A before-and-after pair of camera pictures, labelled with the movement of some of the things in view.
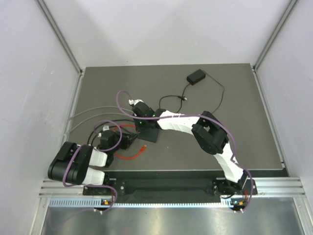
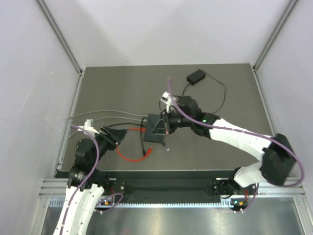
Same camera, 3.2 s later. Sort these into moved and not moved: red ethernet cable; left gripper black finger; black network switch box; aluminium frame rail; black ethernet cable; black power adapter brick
Moved: black ethernet cable; red ethernet cable; black network switch box; left gripper black finger
Not moved: aluminium frame rail; black power adapter brick
